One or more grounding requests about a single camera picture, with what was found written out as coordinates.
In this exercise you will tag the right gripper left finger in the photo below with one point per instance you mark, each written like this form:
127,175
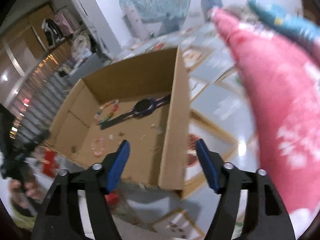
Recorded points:
114,164

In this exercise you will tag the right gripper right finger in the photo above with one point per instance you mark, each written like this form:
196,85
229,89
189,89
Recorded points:
212,164

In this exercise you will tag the blue strap watch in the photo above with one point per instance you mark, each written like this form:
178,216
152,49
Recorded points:
141,109

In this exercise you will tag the brown cardboard box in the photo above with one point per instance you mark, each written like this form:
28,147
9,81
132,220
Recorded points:
158,142

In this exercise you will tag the grey box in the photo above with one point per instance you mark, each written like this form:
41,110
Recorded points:
90,65

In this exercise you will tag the red floral quilt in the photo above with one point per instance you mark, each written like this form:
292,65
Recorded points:
281,81

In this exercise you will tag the teal pillow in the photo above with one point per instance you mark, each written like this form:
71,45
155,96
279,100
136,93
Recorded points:
293,26

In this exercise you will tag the blue water jug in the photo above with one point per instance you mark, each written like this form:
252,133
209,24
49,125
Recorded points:
207,5

